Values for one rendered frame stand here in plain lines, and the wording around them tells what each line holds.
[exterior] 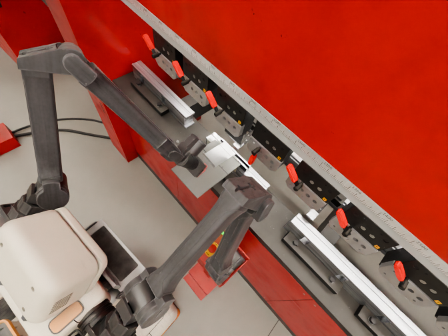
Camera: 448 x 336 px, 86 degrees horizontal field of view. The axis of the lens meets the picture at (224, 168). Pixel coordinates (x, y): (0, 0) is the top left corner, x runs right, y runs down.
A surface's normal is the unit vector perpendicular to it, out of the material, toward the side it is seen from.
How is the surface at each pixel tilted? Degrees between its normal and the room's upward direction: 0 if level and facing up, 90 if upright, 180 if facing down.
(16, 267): 48
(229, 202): 36
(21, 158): 0
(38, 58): 68
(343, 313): 0
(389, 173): 90
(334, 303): 0
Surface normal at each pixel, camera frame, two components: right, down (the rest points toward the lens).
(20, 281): -0.41, 0.11
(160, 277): -0.44, -0.26
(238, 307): 0.13, -0.48
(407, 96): -0.73, 0.55
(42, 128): 0.45, 0.55
